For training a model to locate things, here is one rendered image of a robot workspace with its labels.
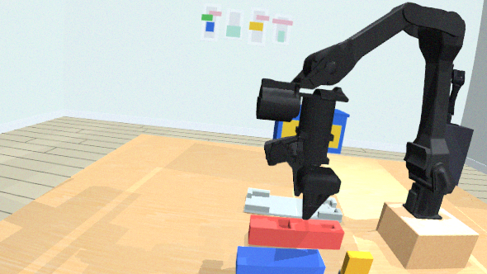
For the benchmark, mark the red rectangular block with sockets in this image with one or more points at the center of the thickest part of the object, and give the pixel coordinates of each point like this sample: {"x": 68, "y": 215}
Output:
{"x": 294, "y": 233}

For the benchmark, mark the blue block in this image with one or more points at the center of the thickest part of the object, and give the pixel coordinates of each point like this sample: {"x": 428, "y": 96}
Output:
{"x": 278, "y": 261}

